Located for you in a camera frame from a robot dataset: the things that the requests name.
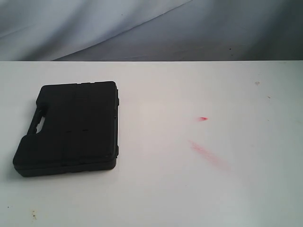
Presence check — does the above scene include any black plastic carrying case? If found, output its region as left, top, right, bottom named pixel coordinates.
left=13, top=81, right=119, bottom=177

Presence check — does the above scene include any grey fabric backdrop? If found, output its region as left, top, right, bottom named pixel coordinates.
left=0, top=0, right=303, bottom=61

